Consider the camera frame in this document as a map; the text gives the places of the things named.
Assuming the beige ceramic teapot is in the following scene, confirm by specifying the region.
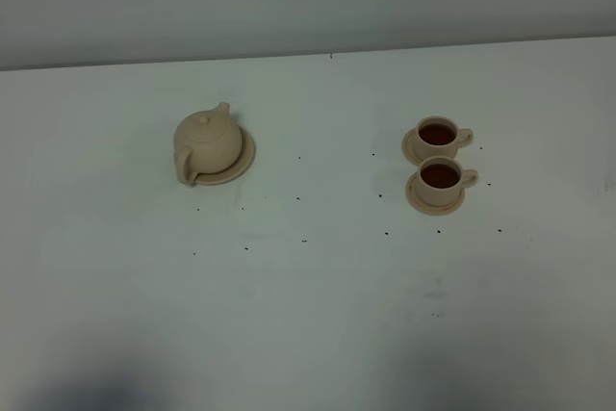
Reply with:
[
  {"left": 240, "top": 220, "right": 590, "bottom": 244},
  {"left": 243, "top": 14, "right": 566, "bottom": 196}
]
[{"left": 173, "top": 102, "right": 244, "bottom": 186}]

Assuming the beige teapot saucer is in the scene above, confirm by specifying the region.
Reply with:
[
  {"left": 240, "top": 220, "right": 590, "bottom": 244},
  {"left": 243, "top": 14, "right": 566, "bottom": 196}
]
[{"left": 194, "top": 127, "right": 256, "bottom": 186}]

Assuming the near beige cup saucer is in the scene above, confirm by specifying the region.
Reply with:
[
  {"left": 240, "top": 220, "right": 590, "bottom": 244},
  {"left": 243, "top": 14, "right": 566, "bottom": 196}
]
[{"left": 405, "top": 173, "right": 466, "bottom": 216}]

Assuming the beige cup saucer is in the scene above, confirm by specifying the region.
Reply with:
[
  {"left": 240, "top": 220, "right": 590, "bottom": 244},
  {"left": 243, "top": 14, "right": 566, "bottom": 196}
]
[
  {"left": 401, "top": 127, "right": 461, "bottom": 167},
  {"left": 405, "top": 173, "right": 466, "bottom": 216}
]

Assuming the far beige cup saucer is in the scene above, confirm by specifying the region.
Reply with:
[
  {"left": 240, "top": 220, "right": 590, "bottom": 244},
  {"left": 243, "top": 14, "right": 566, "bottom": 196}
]
[{"left": 401, "top": 127, "right": 461, "bottom": 167}]

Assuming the near beige teacup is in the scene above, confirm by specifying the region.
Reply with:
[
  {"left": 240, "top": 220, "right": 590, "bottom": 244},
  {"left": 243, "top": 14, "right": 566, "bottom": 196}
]
[{"left": 416, "top": 156, "right": 478, "bottom": 206}]

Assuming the beige teacup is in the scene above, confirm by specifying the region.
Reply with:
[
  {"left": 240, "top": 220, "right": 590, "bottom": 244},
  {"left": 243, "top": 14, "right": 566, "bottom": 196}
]
[
  {"left": 416, "top": 156, "right": 478, "bottom": 206},
  {"left": 414, "top": 116, "right": 474, "bottom": 160}
]

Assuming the far beige teacup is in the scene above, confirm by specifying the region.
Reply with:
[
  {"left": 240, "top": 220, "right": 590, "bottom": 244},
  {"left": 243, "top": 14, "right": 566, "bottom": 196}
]
[{"left": 414, "top": 116, "right": 474, "bottom": 160}]

